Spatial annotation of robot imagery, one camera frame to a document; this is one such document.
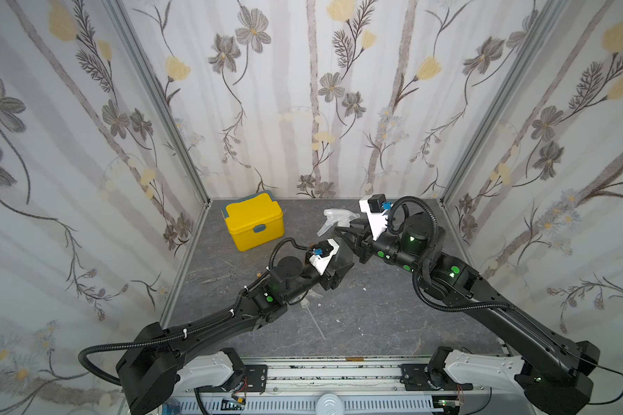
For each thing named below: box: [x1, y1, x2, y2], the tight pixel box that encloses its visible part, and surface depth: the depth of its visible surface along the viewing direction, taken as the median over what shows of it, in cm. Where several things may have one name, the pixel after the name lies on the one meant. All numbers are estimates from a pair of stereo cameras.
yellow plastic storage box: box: [220, 191, 285, 252], surface depth 98 cm
